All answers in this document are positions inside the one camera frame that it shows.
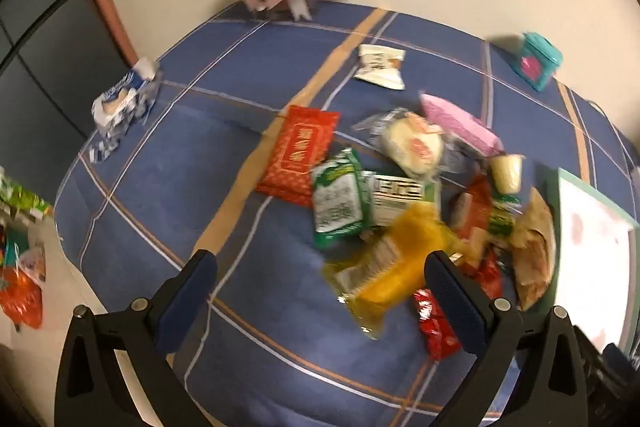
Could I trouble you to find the small red candy packet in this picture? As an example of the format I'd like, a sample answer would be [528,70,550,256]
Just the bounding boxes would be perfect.
[412,289,462,360]

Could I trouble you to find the white plastic bag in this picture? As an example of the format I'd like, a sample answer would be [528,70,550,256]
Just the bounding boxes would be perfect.
[15,242,48,283]

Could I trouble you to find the brown bread packet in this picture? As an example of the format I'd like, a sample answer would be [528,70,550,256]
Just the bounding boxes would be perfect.
[510,187,557,313]

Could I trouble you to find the white box with green rim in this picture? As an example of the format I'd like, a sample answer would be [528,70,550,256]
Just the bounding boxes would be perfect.
[545,167,640,355]

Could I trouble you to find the yellow transparent snack packet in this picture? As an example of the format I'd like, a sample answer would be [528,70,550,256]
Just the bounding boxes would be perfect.
[322,202,468,340]

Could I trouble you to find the dark red packet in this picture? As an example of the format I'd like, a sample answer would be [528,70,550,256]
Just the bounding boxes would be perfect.
[475,247,503,300]

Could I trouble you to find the pale yellow barcode packet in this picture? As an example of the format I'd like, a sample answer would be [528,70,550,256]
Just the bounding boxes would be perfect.
[367,172,443,228]

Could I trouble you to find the blue plaid tablecloth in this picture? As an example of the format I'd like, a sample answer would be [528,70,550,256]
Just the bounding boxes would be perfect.
[52,2,640,427]

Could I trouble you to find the red gold patterned packet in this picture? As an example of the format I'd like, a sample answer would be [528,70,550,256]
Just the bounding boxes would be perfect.
[256,105,341,208]

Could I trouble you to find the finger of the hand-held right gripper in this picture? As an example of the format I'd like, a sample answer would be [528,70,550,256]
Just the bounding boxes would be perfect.
[585,342,640,427]

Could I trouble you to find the clear bread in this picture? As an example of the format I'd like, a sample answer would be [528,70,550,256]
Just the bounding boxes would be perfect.
[352,107,468,180]

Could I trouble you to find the white snack packet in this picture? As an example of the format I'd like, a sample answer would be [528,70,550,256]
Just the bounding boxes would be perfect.
[352,44,407,92]

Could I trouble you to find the orange plastic bag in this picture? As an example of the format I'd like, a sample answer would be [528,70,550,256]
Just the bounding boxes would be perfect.
[0,267,43,330]

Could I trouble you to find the crumpled blue white snack bag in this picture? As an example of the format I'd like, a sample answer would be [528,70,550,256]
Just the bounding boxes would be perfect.
[90,57,163,165]

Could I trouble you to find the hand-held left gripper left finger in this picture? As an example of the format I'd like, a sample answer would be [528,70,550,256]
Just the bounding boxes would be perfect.
[54,249,218,427]

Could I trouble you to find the pink swiss roll packet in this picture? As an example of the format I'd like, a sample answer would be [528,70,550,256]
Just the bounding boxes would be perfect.
[419,93,505,158]

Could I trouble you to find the teal toy box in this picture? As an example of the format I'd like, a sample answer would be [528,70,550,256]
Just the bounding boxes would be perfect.
[510,32,564,92]

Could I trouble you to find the jelly cup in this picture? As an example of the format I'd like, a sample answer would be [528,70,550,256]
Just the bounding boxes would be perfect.
[489,153,526,195]

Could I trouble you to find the green packets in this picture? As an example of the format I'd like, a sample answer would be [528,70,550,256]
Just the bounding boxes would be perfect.
[0,167,53,218]

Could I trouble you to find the dark grey wardrobe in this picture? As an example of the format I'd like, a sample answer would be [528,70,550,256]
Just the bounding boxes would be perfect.
[0,0,131,148]

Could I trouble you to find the green white cracker packet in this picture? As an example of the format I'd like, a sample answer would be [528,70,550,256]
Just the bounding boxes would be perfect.
[311,148,373,250]

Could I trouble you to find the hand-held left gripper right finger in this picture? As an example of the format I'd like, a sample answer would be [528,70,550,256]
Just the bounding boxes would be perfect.
[424,249,591,427]

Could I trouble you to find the small green packet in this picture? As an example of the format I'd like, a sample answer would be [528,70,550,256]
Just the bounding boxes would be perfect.
[487,192,523,248]

